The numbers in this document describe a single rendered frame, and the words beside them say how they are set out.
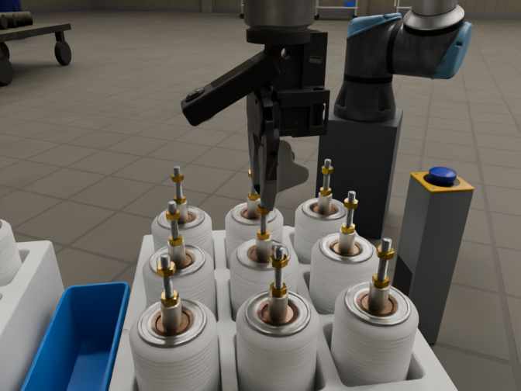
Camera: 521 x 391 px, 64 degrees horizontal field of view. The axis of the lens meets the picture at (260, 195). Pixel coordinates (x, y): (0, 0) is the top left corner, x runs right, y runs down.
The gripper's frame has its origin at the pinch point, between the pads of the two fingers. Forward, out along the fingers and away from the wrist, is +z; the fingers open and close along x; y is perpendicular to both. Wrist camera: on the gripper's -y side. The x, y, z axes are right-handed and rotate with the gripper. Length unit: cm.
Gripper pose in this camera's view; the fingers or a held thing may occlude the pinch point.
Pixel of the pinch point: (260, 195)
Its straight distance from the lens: 54.2
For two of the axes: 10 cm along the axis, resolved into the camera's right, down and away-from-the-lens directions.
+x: -2.4, -4.3, 8.7
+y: 9.7, -1.1, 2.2
